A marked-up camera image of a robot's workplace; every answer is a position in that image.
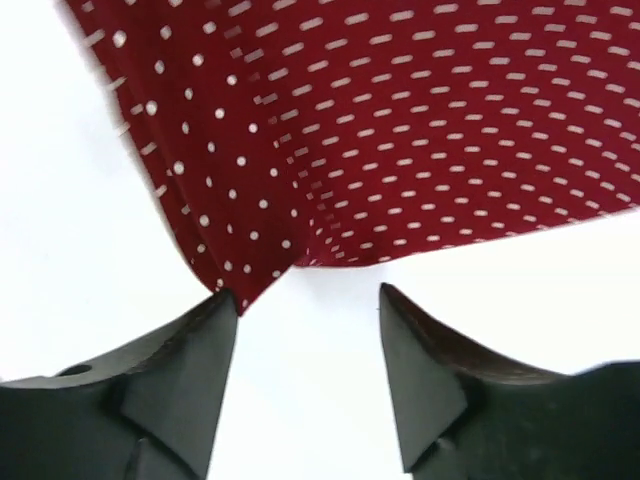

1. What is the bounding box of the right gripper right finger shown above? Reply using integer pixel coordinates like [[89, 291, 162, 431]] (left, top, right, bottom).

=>
[[379, 283, 639, 480]]

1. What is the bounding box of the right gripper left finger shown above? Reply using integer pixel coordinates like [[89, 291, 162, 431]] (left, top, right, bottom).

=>
[[1, 290, 238, 480]]

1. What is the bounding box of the red polka dot skirt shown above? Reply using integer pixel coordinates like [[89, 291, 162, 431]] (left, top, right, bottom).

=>
[[67, 0, 639, 310]]

